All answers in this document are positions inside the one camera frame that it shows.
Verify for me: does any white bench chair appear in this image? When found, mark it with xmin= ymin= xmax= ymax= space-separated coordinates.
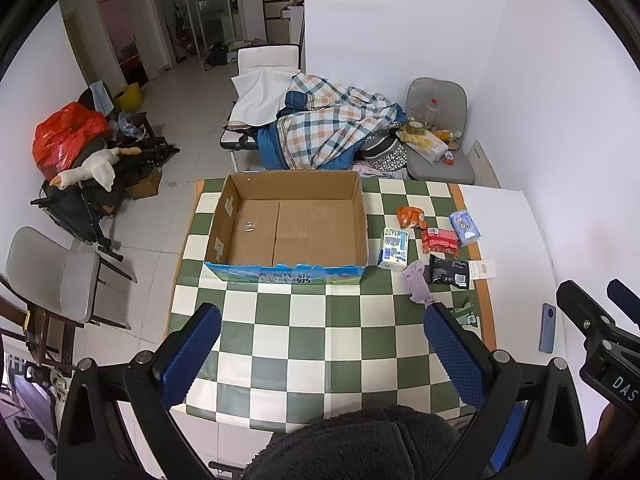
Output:
xmin=220 ymin=44 xmax=300 ymax=172

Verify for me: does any red plastic bag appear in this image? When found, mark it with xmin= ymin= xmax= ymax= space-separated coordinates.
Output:
xmin=32 ymin=102 xmax=111 ymax=181

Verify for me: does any grey chair at left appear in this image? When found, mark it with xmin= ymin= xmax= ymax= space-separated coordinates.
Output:
xmin=6 ymin=226 xmax=137 ymax=330

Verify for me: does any black white patterned bag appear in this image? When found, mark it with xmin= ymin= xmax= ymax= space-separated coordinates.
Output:
xmin=360 ymin=132 xmax=408 ymax=172

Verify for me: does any blue smartphone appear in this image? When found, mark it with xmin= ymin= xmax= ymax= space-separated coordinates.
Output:
xmin=538 ymin=304 xmax=556 ymax=354

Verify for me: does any plastic bottle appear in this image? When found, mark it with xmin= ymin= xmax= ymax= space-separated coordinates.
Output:
xmin=425 ymin=98 xmax=438 ymax=130

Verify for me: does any purple soft plush toy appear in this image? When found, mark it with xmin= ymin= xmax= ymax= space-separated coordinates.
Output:
xmin=400 ymin=260 xmax=435 ymax=307

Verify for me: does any black stroller frame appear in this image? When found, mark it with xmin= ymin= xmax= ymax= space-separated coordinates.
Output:
xmin=29 ymin=109 xmax=181 ymax=264

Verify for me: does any black snack packet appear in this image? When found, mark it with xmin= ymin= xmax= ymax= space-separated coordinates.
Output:
xmin=428 ymin=254 xmax=471 ymax=289

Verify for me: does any white goose plush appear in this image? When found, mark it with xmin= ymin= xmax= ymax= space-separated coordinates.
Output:
xmin=50 ymin=148 xmax=142 ymax=192

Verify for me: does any plaid blanket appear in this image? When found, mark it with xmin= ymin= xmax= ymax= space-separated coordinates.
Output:
xmin=256 ymin=73 xmax=406 ymax=170

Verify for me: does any green white checkered tablecloth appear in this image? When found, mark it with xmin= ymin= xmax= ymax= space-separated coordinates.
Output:
xmin=168 ymin=179 xmax=472 ymax=432

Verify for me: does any white paper card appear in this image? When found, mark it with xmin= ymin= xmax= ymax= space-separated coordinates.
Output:
xmin=468 ymin=260 xmax=497 ymax=281

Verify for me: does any light blue tissue pack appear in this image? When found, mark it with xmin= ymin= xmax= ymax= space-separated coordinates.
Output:
xmin=449 ymin=209 xmax=480 ymax=246

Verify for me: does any grey padded chair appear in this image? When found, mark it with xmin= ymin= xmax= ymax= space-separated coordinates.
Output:
xmin=405 ymin=77 xmax=475 ymax=184

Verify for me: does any red snack packet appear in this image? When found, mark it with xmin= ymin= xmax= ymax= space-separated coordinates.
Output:
xmin=421 ymin=228 xmax=459 ymax=257

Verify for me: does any yellow bucket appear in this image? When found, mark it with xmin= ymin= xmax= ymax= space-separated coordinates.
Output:
xmin=113 ymin=82 xmax=143 ymax=114

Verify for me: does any orange snack packet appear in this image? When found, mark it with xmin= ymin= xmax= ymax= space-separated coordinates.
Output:
xmin=396 ymin=206 xmax=426 ymax=230

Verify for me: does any small brown cardboard box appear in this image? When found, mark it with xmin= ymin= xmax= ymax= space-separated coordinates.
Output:
xmin=126 ymin=166 xmax=162 ymax=200

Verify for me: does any white blue milk carton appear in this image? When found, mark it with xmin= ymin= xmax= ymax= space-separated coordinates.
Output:
xmin=378 ymin=228 xmax=409 ymax=271

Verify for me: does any black fuzzy hat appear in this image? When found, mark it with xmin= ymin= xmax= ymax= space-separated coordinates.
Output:
xmin=242 ymin=405 xmax=459 ymax=479

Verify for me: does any white snack bag on chair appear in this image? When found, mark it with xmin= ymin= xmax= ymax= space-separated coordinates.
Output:
xmin=399 ymin=128 xmax=448 ymax=164

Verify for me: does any green snack packet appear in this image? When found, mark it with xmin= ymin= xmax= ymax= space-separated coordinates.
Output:
xmin=449 ymin=298 xmax=480 ymax=330

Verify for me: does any white cloth on bench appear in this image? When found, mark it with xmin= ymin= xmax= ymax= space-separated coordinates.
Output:
xmin=229 ymin=67 xmax=299 ymax=127

